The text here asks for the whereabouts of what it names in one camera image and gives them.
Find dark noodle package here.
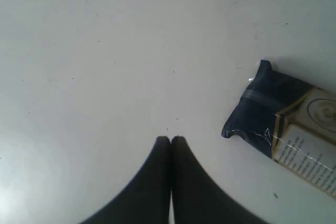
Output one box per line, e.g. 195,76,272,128
222,60,335,197

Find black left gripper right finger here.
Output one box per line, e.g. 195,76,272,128
171,136,265,224

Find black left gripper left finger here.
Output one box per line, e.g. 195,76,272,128
84,136,171,223

